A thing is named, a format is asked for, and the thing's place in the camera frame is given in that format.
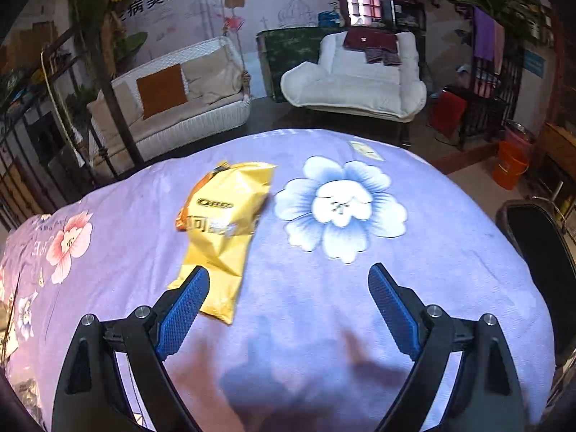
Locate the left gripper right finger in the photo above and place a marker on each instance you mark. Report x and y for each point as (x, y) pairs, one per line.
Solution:
(485, 394)

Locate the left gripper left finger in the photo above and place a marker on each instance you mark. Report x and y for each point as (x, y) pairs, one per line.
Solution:
(90, 395)

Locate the black trash bin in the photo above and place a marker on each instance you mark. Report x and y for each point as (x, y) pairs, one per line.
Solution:
(532, 231)

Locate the yellow Oreo snack bag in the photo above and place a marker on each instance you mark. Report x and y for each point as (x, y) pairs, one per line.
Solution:
(220, 217)

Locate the orange plastic bucket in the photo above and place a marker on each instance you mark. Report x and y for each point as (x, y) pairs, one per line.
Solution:
(511, 163)

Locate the pink plastic basin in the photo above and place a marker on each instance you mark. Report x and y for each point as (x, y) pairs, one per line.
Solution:
(518, 135)

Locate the black metal rack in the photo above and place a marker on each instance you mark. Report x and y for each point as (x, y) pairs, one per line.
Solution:
(487, 102)

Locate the orange brown cushion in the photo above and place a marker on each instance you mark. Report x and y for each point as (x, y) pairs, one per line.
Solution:
(162, 90)

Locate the white wicker sofa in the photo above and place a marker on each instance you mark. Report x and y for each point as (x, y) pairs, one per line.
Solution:
(186, 95)

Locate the white padded lounge chair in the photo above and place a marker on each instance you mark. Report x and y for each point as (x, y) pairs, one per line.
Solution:
(343, 81)

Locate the purple hanging towel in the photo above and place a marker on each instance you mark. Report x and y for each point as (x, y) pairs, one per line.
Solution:
(484, 35)

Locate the dark red folded cloth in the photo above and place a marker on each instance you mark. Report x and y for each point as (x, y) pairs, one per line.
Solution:
(377, 45)

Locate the green patterned cabinet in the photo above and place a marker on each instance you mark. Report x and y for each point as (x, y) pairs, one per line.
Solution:
(282, 49)

